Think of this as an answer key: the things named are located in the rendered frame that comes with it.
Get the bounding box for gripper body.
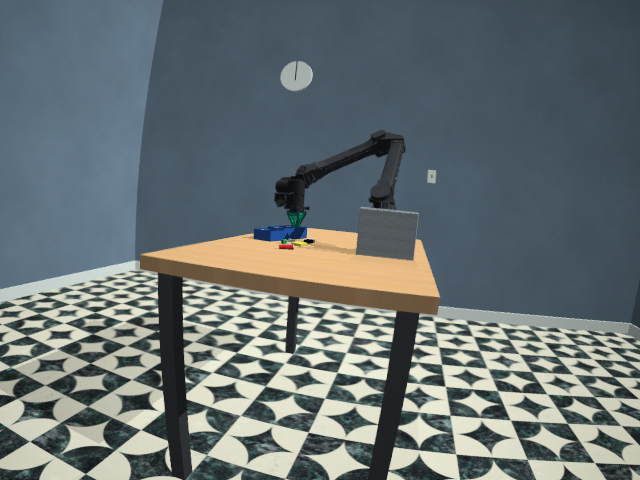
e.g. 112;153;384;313
284;193;309;213

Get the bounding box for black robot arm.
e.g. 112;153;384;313
274;130;406;211

